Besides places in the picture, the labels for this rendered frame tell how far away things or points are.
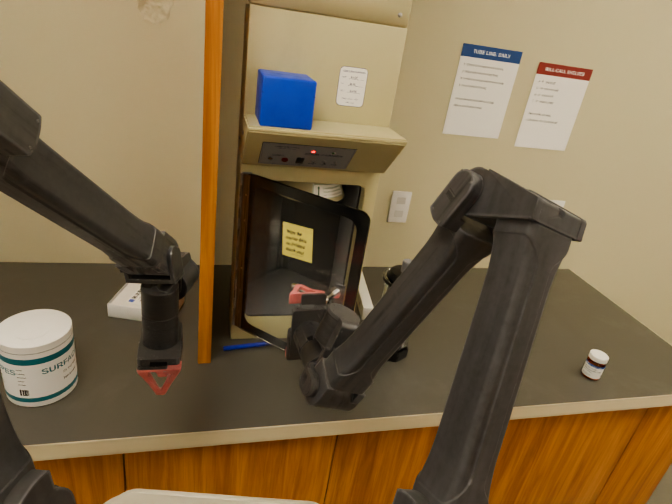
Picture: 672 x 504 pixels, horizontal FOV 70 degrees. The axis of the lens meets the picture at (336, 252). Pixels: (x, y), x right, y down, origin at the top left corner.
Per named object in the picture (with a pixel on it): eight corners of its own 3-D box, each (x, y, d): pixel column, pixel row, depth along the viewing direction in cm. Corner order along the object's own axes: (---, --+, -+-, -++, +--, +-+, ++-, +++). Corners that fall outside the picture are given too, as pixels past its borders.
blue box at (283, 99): (254, 114, 98) (257, 68, 94) (302, 119, 101) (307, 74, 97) (259, 126, 90) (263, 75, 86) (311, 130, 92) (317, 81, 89)
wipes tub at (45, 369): (18, 366, 104) (7, 308, 98) (84, 363, 108) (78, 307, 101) (-5, 410, 93) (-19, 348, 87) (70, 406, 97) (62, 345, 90)
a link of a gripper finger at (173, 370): (182, 374, 88) (182, 332, 84) (181, 402, 82) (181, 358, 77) (142, 375, 86) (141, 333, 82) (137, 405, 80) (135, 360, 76)
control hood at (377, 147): (239, 160, 103) (242, 112, 98) (381, 170, 111) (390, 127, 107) (243, 177, 93) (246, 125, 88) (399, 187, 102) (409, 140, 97)
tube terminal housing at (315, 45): (226, 288, 144) (240, 2, 111) (330, 288, 153) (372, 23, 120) (229, 339, 123) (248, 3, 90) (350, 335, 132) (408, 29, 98)
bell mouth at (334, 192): (269, 177, 125) (271, 156, 123) (335, 181, 130) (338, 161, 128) (278, 201, 110) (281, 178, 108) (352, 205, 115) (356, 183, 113)
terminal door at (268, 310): (236, 324, 120) (246, 171, 103) (341, 377, 108) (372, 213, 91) (234, 326, 120) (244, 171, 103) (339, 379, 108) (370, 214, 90)
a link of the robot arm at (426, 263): (481, 185, 51) (548, 218, 55) (461, 158, 55) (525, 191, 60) (295, 411, 72) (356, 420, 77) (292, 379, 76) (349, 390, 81)
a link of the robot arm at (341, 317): (304, 401, 72) (352, 409, 76) (337, 338, 69) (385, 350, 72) (287, 353, 82) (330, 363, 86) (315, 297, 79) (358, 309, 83)
